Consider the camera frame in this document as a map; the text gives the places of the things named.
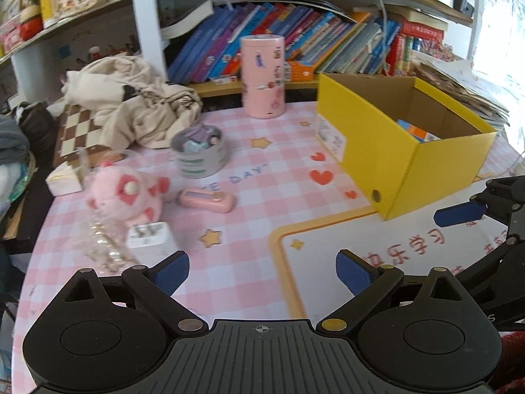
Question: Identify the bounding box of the orange blue toothpaste box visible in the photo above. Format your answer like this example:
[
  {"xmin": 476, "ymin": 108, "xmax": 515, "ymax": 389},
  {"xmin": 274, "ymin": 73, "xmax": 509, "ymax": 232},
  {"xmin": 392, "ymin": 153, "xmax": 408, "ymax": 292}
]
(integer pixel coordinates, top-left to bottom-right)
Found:
[{"xmin": 397, "ymin": 119, "xmax": 440, "ymax": 143}]

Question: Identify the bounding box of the pink checkered desk mat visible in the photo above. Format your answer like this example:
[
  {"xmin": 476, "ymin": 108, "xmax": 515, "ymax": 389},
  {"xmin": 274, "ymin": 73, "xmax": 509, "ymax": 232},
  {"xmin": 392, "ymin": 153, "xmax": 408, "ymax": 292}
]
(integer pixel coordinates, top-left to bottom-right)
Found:
[{"xmin": 11, "ymin": 99, "xmax": 525, "ymax": 394}]

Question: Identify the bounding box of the pearl flower hair accessory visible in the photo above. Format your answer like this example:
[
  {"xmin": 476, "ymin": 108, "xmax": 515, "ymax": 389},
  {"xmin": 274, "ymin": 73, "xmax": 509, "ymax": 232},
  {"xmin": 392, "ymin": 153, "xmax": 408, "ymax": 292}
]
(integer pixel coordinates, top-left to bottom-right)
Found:
[{"xmin": 79, "ymin": 221, "xmax": 137, "ymax": 275}]

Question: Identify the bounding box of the yellow cardboard box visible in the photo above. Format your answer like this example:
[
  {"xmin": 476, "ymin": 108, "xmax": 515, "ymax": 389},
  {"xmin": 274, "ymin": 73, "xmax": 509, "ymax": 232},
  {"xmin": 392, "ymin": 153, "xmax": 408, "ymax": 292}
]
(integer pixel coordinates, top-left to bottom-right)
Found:
[{"xmin": 315, "ymin": 74, "xmax": 496, "ymax": 221}]

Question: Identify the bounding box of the brown checkered chess board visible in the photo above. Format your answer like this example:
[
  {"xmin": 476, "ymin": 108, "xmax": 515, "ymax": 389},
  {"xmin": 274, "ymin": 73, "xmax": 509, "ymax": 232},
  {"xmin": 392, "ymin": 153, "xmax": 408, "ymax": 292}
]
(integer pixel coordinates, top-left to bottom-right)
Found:
[{"xmin": 53, "ymin": 105, "xmax": 124, "ymax": 167}]

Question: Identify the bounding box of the pink plush pig toy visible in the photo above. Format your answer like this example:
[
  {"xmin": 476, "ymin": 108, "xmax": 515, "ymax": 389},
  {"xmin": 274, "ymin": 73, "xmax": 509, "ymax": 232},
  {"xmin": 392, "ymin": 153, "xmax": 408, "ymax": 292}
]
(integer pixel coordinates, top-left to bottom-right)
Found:
[{"xmin": 85, "ymin": 160, "xmax": 170, "ymax": 228}]

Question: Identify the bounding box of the grey tape roll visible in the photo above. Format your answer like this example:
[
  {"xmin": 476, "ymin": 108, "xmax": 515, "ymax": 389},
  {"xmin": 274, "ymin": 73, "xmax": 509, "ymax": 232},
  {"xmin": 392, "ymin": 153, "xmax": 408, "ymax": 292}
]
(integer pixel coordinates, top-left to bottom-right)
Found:
[{"xmin": 171, "ymin": 124, "xmax": 229, "ymax": 179}]

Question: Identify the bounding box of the row of colourful books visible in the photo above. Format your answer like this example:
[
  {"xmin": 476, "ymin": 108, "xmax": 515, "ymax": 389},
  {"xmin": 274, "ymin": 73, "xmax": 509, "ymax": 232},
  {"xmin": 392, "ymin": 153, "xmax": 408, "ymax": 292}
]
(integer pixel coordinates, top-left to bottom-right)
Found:
[{"xmin": 162, "ymin": 0, "xmax": 451, "ymax": 84}]

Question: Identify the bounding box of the stack of papers and booklets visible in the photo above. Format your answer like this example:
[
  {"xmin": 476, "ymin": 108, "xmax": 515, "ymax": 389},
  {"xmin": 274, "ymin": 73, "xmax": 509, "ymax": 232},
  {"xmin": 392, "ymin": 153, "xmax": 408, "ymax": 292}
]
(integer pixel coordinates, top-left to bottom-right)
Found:
[{"xmin": 413, "ymin": 58, "xmax": 510, "ymax": 130}]

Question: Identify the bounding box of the orange white small box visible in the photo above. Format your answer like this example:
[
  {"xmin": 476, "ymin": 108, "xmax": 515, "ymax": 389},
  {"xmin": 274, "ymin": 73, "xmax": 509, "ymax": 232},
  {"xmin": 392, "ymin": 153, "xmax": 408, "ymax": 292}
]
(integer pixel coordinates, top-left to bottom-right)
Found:
[{"xmin": 284, "ymin": 60, "xmax": 316, "ymax": 83}]

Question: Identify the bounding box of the white charging cable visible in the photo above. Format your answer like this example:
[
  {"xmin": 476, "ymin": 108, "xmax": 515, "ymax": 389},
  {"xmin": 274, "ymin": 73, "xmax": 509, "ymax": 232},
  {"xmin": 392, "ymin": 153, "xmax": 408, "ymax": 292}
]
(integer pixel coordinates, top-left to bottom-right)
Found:
[{"xmin": 356, "ymin": 0, "xmax": 391, "ymax": 76}]

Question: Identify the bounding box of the beige crumpled cloth bag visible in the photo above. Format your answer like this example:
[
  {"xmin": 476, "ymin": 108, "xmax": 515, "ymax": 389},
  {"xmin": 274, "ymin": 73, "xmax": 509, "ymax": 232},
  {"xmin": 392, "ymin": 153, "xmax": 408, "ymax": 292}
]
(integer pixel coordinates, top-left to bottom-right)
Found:
[{"xmin": 61, "ymin": 55, "xmax": 203, "ymax": 150}]

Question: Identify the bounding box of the pink cylindrical canister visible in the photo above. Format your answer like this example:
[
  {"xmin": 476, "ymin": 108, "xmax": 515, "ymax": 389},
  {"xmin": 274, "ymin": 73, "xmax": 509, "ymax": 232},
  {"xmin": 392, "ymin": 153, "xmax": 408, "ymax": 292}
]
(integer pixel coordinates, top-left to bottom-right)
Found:
[{"xmin": 240, "ymin": 35, "xmax": 285, "ymax": 119}]

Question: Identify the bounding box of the white power adapter plug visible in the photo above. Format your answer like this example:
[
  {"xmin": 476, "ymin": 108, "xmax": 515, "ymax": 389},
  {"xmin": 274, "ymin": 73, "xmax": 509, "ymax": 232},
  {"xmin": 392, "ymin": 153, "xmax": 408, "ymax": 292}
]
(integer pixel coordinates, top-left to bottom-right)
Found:
[{"xmin": 125, "ymin": 222, "xmax": 179, "ymax": 268}]

